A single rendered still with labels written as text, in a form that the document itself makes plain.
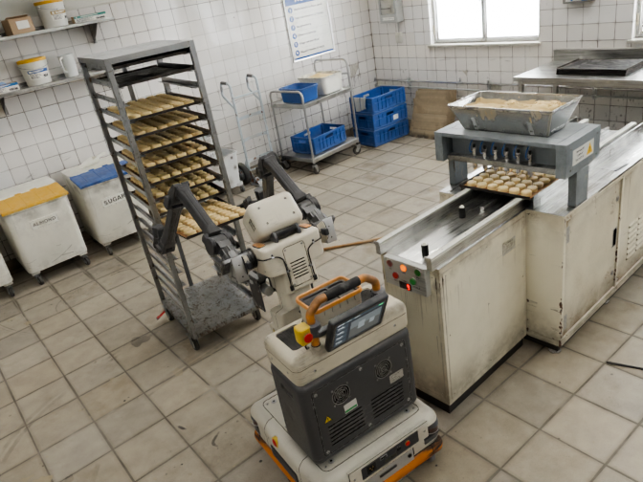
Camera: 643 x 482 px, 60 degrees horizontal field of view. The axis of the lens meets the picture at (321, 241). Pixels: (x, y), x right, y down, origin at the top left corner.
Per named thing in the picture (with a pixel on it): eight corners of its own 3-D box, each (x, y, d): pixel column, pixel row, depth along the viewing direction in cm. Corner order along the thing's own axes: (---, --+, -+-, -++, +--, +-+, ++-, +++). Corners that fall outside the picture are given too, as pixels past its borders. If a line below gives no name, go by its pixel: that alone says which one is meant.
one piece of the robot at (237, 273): (250, 279, 222) (242, 253, 219) (238, 284, 220) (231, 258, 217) (240, 274, 231) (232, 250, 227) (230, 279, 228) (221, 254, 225)
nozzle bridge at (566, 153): (473, 171, 324) (470, 114, 310) (597, 191, 272) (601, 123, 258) (437, 190, 306) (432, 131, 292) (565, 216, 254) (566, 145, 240)
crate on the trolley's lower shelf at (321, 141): (323, 139, 688) (321, 122, 679) (346, 141, 663) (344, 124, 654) (293, 153, 654) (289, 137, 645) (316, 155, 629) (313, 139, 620)
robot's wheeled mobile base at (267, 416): (447, 450, 245) (442, 408, 235) (331, 536, 217) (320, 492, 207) (356, 380, 299) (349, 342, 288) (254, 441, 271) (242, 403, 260)
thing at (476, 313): (475, 325, 329) (467, 186, 291) (528, 346, 305) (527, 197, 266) (397, 390, 291) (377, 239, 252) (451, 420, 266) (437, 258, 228)
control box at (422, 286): (390, 278, 257) (388, 252, 251) (432, 294, 240) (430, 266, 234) (386, 282, 255) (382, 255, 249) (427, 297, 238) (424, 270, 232)
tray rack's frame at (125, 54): (265, 317, 369) (196, 38, 292) (195, 351, 346) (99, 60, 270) (226, 284, 419) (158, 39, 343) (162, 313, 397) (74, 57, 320)
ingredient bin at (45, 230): (35, 290, 474) (-2, 208, 441) (18, 270, 521) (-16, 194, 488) (97, 264, 503) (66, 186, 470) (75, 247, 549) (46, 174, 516)
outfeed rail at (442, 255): (631, 131, 341) (631, 120, 338) (635, 132, 339) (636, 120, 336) (425, 271, 231) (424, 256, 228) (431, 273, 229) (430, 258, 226)
